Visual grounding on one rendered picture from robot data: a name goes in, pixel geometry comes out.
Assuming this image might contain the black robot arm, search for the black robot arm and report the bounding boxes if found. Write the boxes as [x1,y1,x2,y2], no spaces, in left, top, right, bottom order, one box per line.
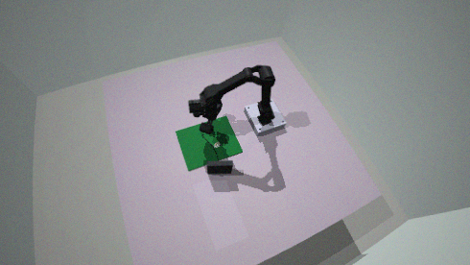
[189,64,275,126]

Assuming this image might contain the green circuit board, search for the green circuit board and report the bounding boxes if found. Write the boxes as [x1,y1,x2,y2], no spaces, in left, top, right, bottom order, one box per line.
[176,116,243,171]

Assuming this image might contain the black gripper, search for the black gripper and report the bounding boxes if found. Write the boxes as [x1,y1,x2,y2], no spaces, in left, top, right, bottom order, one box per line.
[200,103,223,134]

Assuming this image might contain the black cooling fan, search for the black cooling fan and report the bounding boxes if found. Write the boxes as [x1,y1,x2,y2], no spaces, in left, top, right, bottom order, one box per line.
[207,160,233,175]

